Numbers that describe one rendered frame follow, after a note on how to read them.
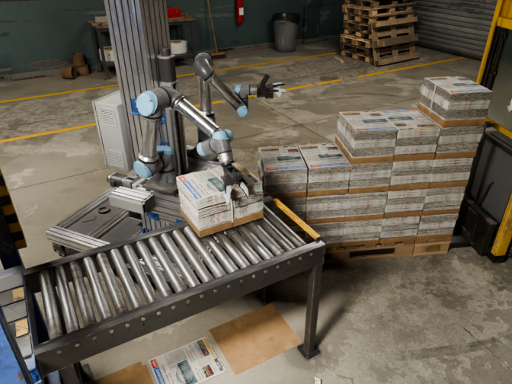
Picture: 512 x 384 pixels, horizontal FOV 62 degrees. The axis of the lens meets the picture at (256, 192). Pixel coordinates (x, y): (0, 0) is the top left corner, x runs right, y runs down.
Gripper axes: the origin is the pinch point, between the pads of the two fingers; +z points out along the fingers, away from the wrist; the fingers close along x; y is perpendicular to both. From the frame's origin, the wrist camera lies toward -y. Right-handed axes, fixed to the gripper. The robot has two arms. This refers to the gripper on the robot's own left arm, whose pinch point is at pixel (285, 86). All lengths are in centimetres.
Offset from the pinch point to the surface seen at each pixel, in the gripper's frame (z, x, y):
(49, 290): -114, 156, 23
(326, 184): 26, 50, 48
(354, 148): 43, 45, 23
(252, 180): -24, 99, 7
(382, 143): 61, 42, 21
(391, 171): 71, 44, 42
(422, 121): 92, 26, 14
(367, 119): 55, 22, 14
